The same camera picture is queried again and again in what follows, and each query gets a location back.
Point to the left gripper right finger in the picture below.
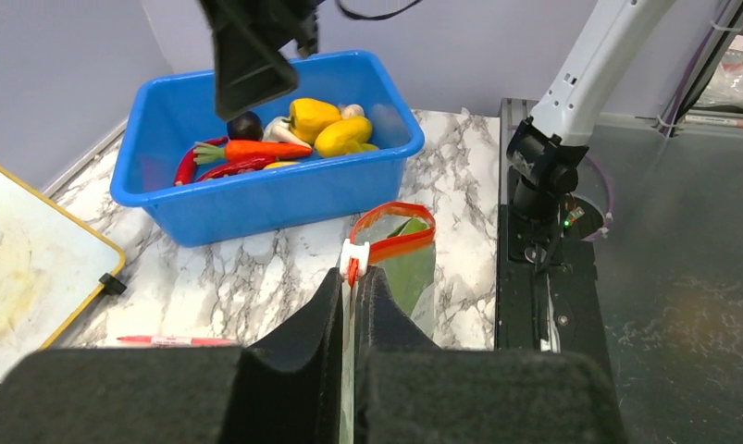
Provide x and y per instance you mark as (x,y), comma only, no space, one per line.
(410,390)

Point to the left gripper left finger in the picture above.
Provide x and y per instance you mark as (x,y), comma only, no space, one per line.
(285,388)

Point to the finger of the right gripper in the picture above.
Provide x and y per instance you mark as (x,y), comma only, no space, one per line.
(247,36)

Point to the orange carrot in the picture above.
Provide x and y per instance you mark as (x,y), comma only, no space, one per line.
(235,150)

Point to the clear orange-zip plastic bag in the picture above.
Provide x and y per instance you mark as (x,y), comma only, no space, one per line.
(387,231)

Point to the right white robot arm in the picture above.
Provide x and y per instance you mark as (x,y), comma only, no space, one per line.
(613,35)

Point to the dark purple mushroom cap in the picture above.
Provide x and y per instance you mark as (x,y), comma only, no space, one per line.
(247,126)

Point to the yellow bell pepper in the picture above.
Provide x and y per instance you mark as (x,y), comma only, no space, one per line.
(309,116)

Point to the blue plastic bin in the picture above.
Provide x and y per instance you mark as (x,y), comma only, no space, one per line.
(170,114)

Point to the red chili pepper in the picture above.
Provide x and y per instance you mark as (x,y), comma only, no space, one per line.
(187,166)
(247,163)

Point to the yellow banana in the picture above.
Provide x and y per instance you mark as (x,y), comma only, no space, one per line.
(281,164)

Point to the white garlic near mango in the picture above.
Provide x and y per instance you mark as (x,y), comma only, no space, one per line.
(352,110)

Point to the yellow-framed whiteboard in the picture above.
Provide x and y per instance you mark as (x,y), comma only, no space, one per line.
(52,267)

